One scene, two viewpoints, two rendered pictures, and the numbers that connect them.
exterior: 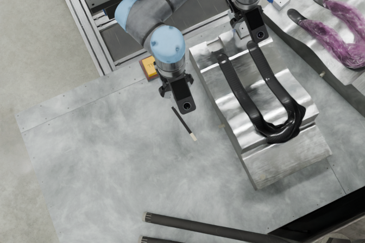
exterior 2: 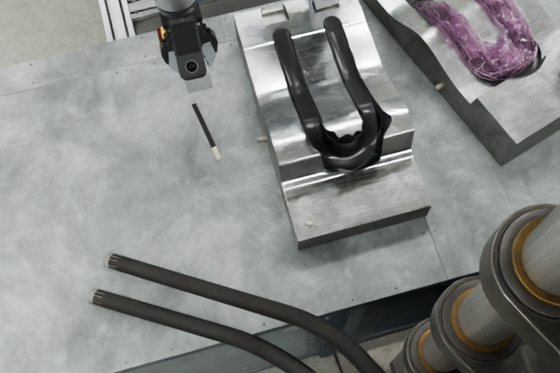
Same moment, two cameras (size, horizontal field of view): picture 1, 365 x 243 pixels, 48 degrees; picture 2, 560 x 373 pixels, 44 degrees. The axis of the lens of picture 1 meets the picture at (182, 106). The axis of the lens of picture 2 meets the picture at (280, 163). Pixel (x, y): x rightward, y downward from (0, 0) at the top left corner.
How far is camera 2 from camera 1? 0.39 m
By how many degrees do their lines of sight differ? 9
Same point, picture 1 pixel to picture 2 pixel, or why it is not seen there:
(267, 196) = (316, 261)
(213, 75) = (262, 58)
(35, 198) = not seen: outside the picture
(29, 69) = not seen: hidden behind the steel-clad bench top
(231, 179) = (263, 226)
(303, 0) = not seen: outside the picture
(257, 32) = not seen: outside the picture
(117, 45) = not seen: hidden behind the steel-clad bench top
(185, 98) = (191, 55)
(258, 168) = (306, 209)
